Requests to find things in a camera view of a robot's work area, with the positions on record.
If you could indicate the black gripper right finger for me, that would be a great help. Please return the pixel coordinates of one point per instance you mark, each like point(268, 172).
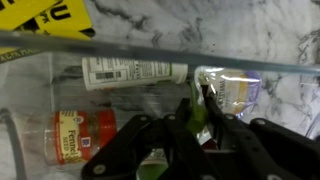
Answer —
point(266, 153)

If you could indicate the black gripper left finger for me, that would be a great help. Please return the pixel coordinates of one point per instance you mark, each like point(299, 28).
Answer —
point(143, 150)

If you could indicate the clear plastic container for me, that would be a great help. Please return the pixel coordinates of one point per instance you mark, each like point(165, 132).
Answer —
point(133, 51)

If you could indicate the yellow black printed packet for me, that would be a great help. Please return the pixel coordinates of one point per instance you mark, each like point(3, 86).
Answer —
point(63, 16)

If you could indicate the fennel seed spice jar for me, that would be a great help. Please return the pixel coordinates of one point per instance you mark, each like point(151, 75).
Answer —
point(73, 136)

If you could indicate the clear plastic bag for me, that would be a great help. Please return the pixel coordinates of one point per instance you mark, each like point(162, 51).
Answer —
point(233, 90)

